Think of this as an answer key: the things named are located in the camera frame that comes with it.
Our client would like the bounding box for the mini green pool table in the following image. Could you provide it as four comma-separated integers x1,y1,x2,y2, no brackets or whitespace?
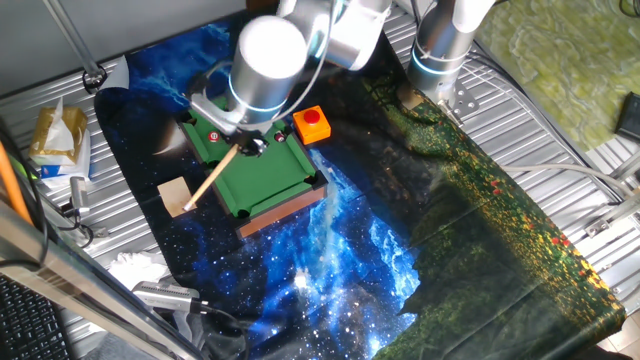
175,95,330,240

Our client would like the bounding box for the metal stand pole black foot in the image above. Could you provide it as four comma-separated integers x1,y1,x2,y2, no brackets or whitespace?
42,0,109,95

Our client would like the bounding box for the silver camera with black cable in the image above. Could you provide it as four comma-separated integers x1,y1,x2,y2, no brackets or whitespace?
131,280,251,360

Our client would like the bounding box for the gold tissue pack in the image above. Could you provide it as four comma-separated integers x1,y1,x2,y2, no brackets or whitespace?
28,97,89,167

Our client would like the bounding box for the wooden pool cue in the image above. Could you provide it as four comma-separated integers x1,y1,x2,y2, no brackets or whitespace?
182,143,240,213

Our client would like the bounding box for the black keyboard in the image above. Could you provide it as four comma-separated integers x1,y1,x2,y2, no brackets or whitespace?
0,273,74,360

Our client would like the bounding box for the aluminium frame bar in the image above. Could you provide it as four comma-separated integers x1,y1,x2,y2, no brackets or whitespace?
0,199,206,360

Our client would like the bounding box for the orange pole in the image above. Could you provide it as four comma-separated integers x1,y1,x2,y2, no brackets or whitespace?
0,139,35,227

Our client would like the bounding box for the dark grey towel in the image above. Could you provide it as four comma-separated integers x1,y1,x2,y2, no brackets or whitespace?
89,309,251,360

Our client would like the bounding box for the galaxy and forest printed cloth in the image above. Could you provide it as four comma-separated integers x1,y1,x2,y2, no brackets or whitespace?
93,9,627,360

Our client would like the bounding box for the aluminium corner bracket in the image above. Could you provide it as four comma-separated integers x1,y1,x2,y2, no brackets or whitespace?
583,149,640,239

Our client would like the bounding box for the crumpled white tissue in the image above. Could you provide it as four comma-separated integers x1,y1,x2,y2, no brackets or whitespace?
107,251,172,292

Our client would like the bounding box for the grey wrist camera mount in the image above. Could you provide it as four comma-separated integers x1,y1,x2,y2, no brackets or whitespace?
188,92,241,137

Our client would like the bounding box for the grey hose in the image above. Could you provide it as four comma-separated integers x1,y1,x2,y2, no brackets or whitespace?
499,163,637,201

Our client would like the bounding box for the wooden cube block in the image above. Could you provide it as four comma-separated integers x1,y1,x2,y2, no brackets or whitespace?
156,175,199,219

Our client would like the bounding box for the orange box red button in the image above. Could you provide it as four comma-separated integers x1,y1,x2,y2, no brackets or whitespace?
292,105,333,146

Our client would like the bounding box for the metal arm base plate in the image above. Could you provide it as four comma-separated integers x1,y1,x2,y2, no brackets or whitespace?
438,79,481,127

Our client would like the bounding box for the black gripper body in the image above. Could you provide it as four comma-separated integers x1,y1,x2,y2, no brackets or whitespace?
237,130,266,151

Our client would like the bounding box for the black flat device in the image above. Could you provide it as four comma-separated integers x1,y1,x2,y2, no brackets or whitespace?
613,91,640,142

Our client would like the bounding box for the yellow green patterned cloth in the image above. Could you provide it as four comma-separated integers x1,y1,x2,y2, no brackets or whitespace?
472,0,640,154

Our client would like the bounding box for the silver camera on metal bracket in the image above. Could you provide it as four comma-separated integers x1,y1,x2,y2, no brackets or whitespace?
59,175,110,240

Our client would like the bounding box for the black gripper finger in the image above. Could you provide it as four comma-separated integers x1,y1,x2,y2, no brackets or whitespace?
252,139,274,160

